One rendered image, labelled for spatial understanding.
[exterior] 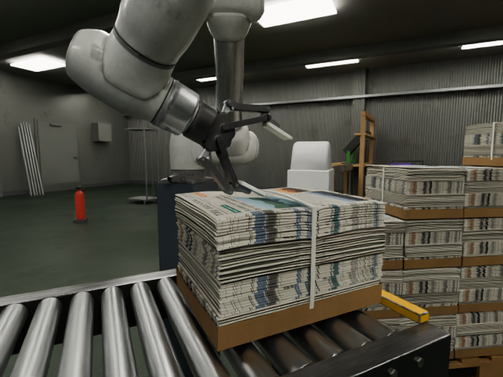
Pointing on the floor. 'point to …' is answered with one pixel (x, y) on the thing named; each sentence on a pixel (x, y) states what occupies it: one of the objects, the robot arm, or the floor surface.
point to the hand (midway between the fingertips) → (272, 164)
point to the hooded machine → (311, 166)
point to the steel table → (343, 171)
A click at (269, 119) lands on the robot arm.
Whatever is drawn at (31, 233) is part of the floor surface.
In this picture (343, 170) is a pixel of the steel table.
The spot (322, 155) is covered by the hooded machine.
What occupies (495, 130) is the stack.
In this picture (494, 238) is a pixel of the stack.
